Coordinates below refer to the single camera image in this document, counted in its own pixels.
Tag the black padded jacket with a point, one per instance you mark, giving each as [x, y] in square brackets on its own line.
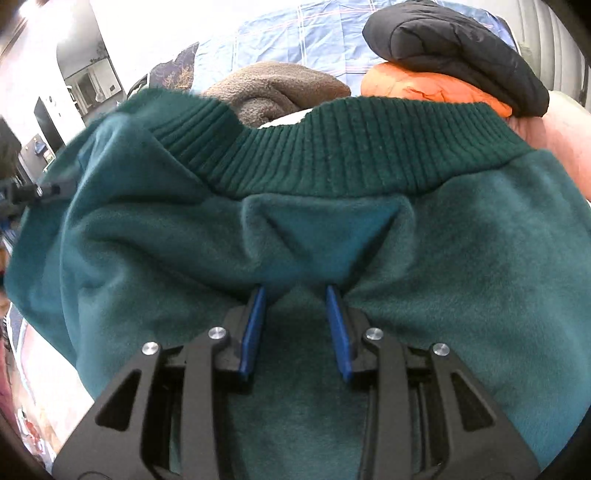
[452, 41]

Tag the black door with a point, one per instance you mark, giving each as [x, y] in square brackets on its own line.
[46, 124]

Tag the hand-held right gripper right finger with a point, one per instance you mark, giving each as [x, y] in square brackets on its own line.
[339, 337]

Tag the blue plaid bed sheet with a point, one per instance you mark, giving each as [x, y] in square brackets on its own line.
[300, 37]

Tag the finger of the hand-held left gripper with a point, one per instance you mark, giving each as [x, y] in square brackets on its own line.
[41, 190]

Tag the dark green fleece sweatshirt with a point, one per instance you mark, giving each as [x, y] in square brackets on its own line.
[415, 277]

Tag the orange padded jacket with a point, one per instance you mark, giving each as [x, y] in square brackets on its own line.
[415, 87]

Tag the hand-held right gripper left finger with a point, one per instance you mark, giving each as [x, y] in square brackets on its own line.
[251, 332]

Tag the white fleece garment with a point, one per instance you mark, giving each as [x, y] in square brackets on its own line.
[286, 120]

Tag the pink fleece garment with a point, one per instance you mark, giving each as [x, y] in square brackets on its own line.
[563, 138]

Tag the white pleated curtain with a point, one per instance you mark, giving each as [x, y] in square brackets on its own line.
[554, 37]

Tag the brown fleece garment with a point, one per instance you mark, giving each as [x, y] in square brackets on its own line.
[277, 87]

